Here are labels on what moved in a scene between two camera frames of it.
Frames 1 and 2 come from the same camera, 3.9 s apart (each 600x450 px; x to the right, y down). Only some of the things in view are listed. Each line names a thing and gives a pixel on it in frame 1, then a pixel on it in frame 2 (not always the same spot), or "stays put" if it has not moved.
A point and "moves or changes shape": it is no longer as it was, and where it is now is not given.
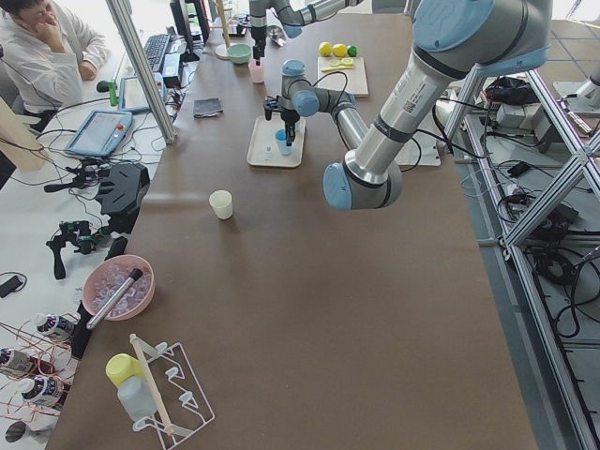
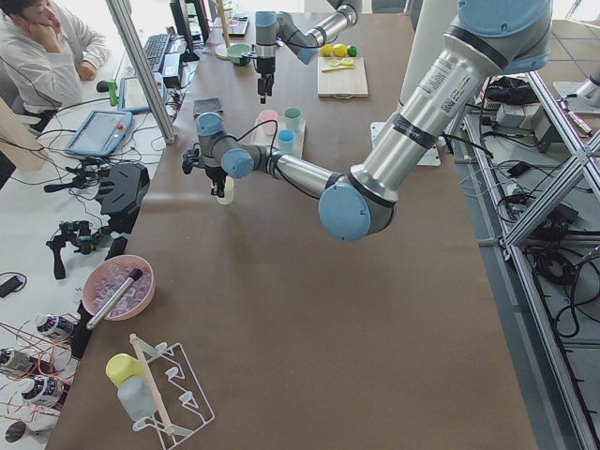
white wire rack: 180,400 stays put
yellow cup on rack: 122,366 stays put
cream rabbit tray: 262,149 stays put
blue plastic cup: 281,141 stays put
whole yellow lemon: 325,49 stays put
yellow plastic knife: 337,67 stays put
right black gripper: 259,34 -> 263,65
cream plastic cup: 221,201 -> 228,197
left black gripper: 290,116 -> 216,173
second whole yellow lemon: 339,50 stays put
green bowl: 239,52 stays put
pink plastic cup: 257,72 moves or changes shape
